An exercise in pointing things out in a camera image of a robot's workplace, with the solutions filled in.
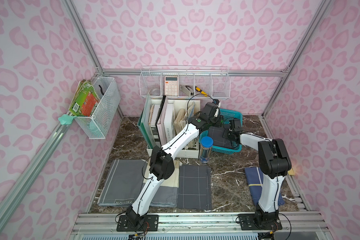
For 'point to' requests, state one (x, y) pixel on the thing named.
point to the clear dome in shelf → (155, 91)
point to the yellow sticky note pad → (291, 172)
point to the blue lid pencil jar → (207, 142)
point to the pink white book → (166, 122)
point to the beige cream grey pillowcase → (166, 194)
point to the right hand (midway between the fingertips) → (225, 131)
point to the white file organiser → (192, 150)
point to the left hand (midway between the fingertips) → (219, 114)
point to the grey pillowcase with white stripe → (125, 179)
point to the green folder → (144, 125)
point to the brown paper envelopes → (181, 118)
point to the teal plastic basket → (227, 114)
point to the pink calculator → (171, 86)
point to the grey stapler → (187, 89)
